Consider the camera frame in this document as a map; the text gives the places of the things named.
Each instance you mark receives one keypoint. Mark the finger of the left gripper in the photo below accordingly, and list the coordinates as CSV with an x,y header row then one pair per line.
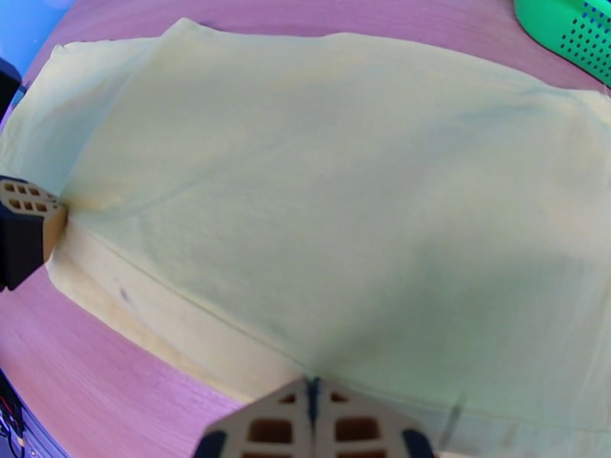
x,y
24,242
24,189

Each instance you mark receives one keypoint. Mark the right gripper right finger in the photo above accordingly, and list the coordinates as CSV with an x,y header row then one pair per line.
x,y
358,428

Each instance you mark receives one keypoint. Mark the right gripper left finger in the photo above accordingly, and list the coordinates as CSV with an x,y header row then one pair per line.
x,y
272,423

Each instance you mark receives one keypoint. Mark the yellow trousers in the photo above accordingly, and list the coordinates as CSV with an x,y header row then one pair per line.
x,y
310,184

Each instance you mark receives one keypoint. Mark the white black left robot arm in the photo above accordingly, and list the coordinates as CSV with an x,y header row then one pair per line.
x,y
7,89

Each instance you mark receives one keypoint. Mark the green plastic basket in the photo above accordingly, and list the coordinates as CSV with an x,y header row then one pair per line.
x,y
563,18

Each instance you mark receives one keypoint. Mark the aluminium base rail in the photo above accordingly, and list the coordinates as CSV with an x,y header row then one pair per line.
x,y
43,449

